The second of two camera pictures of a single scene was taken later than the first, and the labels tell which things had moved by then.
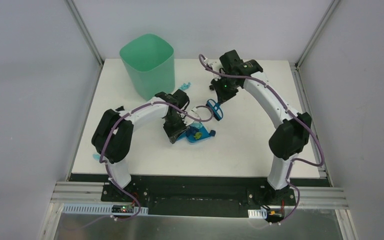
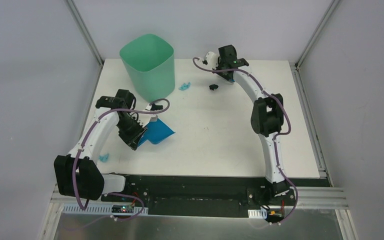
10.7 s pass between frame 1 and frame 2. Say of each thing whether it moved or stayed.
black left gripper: moved
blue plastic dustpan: moved
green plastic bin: stayed
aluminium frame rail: stayed
